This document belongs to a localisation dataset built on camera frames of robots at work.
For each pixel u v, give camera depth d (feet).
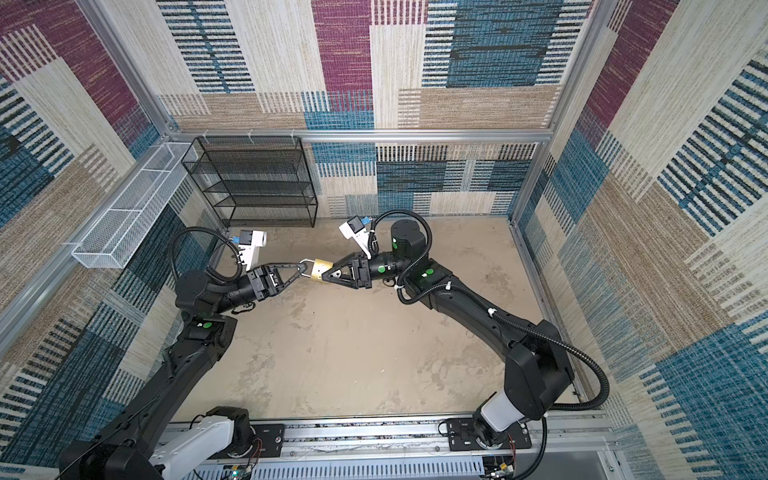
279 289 2.01
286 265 2.05
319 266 2.09
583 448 2.44
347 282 2.02
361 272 1.96
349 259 2.09
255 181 3.65
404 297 1.95
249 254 1.99
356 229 2.02
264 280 1.96
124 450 1.28
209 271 1.78
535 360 1.42
